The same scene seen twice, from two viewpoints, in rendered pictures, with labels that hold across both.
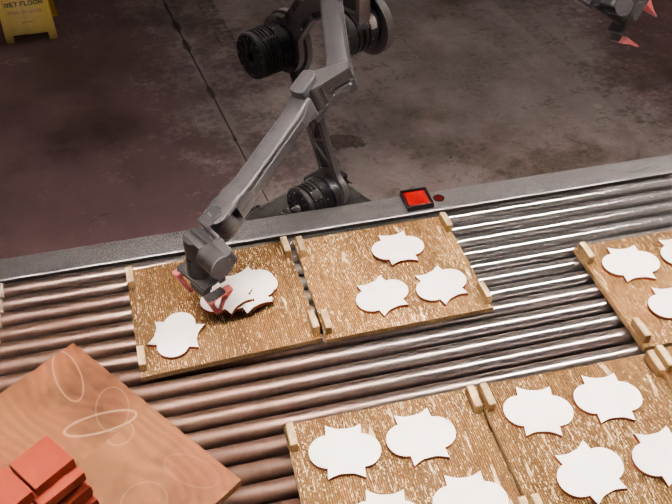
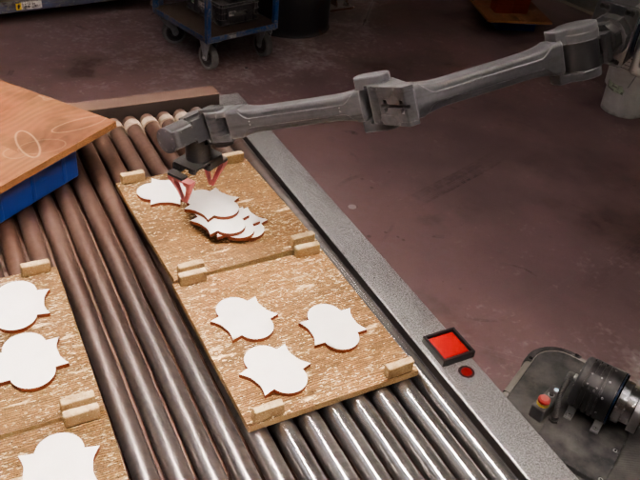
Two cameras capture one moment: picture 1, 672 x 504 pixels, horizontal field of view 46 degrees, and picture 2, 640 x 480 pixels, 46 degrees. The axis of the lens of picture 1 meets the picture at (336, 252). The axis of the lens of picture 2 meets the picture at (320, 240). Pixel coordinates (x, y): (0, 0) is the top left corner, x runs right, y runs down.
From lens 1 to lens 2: 1.70 m
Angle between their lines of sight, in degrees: 56
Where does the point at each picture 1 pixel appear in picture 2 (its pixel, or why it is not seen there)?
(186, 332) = (168, 195)
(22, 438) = (17, 116)
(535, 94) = not seen: outside the picture
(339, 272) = (278, 285)
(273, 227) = (346, 237)
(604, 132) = not seen: outside the picture
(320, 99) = (374, 107)
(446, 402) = (80, 383)
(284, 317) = (200, 252)
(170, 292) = (222, 183)
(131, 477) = not seen: outside the picture
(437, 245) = (354, 366)
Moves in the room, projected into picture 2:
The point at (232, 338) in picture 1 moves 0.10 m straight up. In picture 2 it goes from (167, 224) to (165, 188)
